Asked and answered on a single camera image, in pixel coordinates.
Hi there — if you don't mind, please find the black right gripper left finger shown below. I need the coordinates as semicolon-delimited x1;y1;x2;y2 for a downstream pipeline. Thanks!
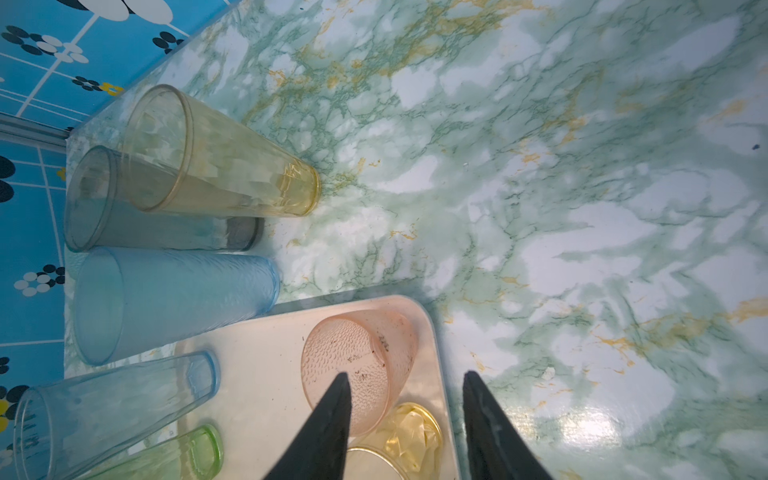
265;372;352;479

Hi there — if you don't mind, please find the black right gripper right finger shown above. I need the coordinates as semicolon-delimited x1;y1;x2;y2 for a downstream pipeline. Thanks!
462;371;552;480

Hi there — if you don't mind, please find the short yellow cup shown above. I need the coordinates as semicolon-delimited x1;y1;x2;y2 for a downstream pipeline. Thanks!
344;402;443;480

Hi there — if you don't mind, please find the short pink dimpled cup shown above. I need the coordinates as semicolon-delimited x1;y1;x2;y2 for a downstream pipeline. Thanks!
301;309;419;437

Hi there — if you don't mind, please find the green tall glass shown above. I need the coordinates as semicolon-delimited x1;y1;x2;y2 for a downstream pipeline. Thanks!
88;424;224;480

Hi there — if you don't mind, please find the blue clear tall glass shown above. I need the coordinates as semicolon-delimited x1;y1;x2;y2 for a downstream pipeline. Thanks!
13;351;220;479

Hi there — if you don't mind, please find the yellow tall glass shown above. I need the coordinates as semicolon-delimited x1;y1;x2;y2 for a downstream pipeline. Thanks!
122;85;321;217

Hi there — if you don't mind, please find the pink rectangular tray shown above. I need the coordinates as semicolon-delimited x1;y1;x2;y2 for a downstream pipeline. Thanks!
174;295;460;479

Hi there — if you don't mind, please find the blue tall dimpled cup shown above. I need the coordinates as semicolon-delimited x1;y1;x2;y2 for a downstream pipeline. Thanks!
72;248;280;366

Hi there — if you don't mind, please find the grey tall glass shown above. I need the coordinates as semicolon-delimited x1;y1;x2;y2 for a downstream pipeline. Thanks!
64;145;264;252

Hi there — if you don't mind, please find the aluminium corner post left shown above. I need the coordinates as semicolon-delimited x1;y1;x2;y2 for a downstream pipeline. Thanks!
0;113;70;153

